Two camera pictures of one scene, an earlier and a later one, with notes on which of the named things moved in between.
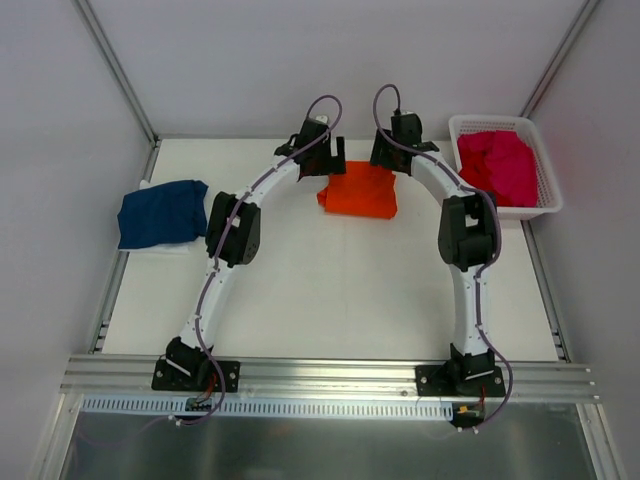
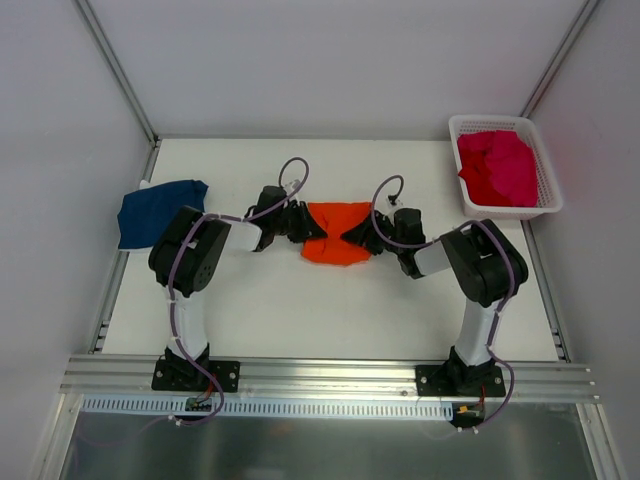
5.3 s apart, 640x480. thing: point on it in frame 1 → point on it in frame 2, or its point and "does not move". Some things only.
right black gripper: x=382 y=157 → x=375 y=238
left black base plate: x=168 y=378 does not move
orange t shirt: x=363 y=190 → x=337 y=219
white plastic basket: x=549 y=197 does not move
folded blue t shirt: x=169 y=213 does not move
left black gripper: x=327 y=163 → x=299 y=223
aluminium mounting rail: x=325 y=381 does not move
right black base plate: x=439 y=380 does not move
